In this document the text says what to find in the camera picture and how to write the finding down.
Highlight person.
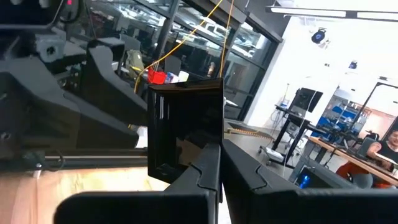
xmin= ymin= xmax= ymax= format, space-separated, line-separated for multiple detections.
xmin=365 ymin=129 xmax=398 ymax=172

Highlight white power adapter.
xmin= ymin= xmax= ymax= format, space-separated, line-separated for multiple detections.
xmin=264 ymin=146 xmax=286 ymax=163

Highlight black square mini plate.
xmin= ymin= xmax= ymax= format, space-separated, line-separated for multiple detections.
xmin=147 ymin=77 xmax=224 ymax=185

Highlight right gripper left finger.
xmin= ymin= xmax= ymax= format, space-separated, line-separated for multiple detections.
xmin=164 ymin=142 xmax=222 ymax=224

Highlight black computer monitor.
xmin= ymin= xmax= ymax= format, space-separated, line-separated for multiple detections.
xmin=289 ymin=87 xmax=324 ymax=113

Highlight yellow hanging cable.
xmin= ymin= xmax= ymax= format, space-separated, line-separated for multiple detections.
xmin=219 ymin=0 xmax=234 ymax=78

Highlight striped floor cable cover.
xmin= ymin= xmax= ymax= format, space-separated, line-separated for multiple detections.
xmin=225 ymin=121 xmax=275 ymax=140

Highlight yellow extension cable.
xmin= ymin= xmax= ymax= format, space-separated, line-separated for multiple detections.
xmin=133 ymin=0 xmax=224 ymax=94

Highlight black computer blue light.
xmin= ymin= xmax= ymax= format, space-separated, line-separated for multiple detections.
xmin=294 ymin=166 xmax=358 ymax=190

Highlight red chair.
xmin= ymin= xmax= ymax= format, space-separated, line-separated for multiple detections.
xmin=335 ymin=161 xmax=398 ymax=189

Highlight black rolling monitor stand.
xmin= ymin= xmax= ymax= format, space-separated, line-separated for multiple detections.
xmin=257 ymin=104 xmax=315 ymax=170

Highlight red plastic box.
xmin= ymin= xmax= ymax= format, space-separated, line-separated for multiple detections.
xmin=147 ymin=67 xmax=168 ymax=85

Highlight long ceiling light bar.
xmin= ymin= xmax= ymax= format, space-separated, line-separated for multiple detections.
xmin=266 ymin=4 xmax=398 ymax=23

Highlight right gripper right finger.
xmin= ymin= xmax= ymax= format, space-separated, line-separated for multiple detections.
xmin=221 ymin=139 xmax=301 ymax=224

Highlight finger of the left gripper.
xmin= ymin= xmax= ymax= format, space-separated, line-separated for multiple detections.
xmin=80 ymin=37 xmax=149 ymax=127
xmin=0 ymin=56 xmax=139 ymax=151

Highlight blue storage bins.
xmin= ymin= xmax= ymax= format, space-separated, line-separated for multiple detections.
xmin=310 ymin=104 xmax=358 ymax=139

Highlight light wooden work table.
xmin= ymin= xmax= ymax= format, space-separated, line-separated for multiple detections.
xmin=306 ymin=136 xmax=398 ymax=187

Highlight grey metal table frame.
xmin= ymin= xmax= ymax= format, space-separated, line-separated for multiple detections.
xmin=287 ymin=136 xmax=374 ymax=190

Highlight black overhead truss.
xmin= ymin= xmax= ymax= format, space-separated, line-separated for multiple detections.
xmin=351 ymin=81 xmax=398 ymax=131

